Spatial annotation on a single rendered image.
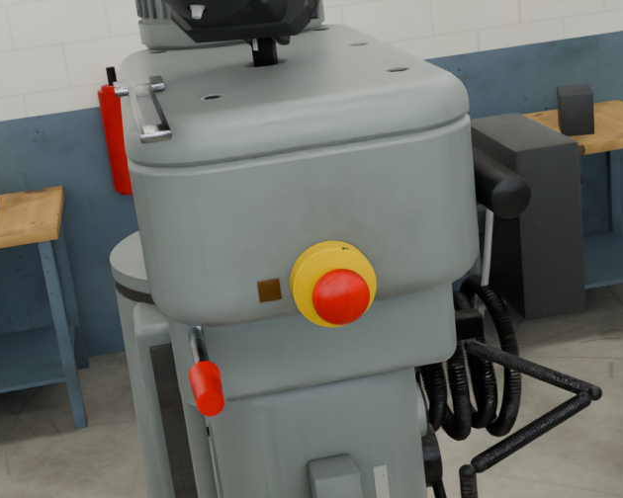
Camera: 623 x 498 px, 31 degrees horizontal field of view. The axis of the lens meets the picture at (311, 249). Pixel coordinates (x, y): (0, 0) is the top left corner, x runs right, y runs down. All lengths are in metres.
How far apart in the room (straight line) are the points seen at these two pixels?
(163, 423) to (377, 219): 0.74
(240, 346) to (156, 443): 0.60
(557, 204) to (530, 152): 0.07
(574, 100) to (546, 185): 3.68
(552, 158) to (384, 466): 0.45
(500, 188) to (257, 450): 0.33
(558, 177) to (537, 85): 4.31
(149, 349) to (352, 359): 0.55
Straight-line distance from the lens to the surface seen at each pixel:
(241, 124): 0.78
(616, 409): 4.49
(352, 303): 0.76
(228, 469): 1.03
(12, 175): 5.31
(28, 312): 5.49
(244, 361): 0.92
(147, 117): 0.76
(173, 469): 1.51
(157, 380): 1.46
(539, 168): 1.29
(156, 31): 1.17
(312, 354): 0.93
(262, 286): 0.80
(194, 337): 0.89
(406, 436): 1.03
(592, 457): 4.16
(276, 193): 0.78
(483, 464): 0.91
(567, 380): 1.04
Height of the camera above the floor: 2.03
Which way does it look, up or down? 18 degrees down
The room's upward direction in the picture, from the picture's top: 7 degrees counter-clockwise
